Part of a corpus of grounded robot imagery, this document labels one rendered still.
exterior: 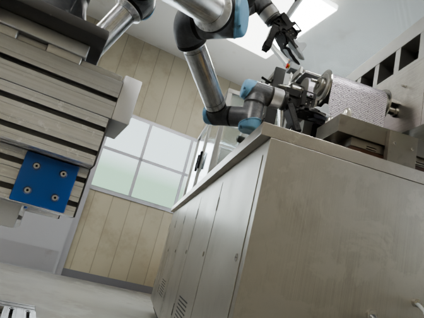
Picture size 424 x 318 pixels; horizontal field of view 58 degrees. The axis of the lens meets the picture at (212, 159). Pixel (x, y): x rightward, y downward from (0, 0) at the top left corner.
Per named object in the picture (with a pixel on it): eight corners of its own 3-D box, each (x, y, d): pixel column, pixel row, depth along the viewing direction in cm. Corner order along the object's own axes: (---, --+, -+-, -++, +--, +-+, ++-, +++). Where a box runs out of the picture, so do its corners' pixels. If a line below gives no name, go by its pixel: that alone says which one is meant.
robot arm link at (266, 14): (262, 9, 150) (256, 20, 158) (269, 18, 150) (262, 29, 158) (276, 0, 152) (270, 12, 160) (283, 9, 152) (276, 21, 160)
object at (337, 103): (322, 137, 140) (330, 92, 145) (378, 155, 144) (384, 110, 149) (322, 137, 140) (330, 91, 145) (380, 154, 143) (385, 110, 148)
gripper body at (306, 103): (318, 94, 139) (288, 84, 138) (315, 115, 137) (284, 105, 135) (309, 101, 147) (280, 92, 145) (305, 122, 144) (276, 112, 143)
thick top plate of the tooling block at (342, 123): (314, 143, 134) (317, 127, 136) (413, 175, 140) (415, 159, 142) (337, 130, 119) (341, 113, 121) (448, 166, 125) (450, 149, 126)
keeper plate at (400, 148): (382, 163, 120) (386, 131, 123) (410, 171, 121) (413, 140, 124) (387, 161, 117) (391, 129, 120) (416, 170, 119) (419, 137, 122)
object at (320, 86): (312, 98, 153) (313, 84, 157) (317, 100, 153) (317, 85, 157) (321, 88, 146) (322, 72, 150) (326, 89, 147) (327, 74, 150)
